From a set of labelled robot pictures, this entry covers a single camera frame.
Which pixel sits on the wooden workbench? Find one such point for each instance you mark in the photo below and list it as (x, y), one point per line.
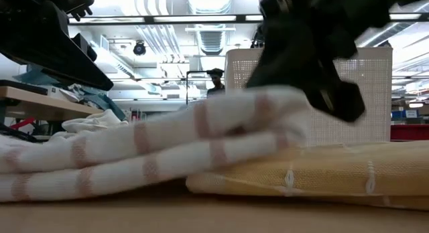
(40, 104)

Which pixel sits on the orange towel with white grid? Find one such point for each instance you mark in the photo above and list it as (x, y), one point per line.
(335, 172)

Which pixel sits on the white perforated plastic basket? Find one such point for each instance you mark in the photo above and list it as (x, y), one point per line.
(372, 92)

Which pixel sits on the white striped towel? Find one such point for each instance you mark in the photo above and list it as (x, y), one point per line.
(167, 139)

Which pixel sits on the black overhead camera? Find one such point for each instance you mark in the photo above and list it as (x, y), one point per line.
(256, 42)

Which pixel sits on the red black tool case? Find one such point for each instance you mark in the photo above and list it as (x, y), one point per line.
(409, 132)

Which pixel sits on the shelf with blue boxes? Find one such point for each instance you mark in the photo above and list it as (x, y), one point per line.
(407, 114)

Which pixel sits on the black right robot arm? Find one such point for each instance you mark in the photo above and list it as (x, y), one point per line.
(402, 2)

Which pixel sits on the silver ventilation duct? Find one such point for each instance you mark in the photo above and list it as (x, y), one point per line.
(209, 35)

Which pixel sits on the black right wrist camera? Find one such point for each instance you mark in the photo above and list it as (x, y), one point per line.
(342, 99)

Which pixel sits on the black ceiling spotlight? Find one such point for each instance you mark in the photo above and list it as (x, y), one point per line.
(139, 49)

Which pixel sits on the person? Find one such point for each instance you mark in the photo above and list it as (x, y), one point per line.
(217, 82)

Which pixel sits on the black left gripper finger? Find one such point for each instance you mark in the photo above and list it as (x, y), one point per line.
(43, 42)
(86, 47)

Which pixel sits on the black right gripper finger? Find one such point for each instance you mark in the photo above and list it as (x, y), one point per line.
(275, 65)
(306, 69)

